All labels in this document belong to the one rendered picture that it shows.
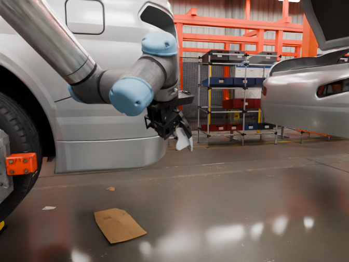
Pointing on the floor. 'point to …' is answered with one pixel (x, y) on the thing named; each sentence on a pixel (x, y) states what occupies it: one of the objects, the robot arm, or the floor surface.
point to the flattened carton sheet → (118, 225)
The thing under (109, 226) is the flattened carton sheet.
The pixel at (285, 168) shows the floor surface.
